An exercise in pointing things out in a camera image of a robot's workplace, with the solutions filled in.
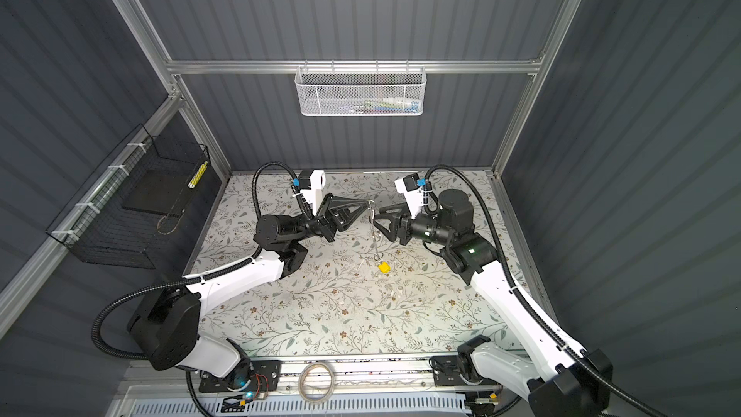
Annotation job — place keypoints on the yellow marker in black basket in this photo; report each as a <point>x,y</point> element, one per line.
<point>198,174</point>

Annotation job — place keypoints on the white wire mesh basket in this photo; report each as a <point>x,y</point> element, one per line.
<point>320,93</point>

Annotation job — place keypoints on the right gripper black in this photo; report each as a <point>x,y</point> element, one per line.
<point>399,227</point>

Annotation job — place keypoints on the items in white basket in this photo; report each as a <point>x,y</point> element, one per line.
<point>384,106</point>

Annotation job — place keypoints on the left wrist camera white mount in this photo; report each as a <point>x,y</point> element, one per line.
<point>309,188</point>

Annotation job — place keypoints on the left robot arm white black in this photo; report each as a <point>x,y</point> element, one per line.
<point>166,323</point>

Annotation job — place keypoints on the black wire basket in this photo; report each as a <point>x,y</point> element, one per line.
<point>138,213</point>

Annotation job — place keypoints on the yellow key tag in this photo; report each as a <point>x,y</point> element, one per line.
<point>384,267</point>

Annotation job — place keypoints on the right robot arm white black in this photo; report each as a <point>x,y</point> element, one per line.
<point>557,378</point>

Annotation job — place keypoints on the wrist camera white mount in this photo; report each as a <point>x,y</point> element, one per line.
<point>417,193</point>
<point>309,188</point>

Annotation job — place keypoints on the black pad in basket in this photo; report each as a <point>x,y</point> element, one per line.
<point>159,192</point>

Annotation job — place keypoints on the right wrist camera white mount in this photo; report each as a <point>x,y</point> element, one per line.
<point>417,193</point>

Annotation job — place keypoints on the tape roll clear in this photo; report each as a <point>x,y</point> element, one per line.
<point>316,383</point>

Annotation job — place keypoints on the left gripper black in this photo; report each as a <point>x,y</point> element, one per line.
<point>326,222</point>

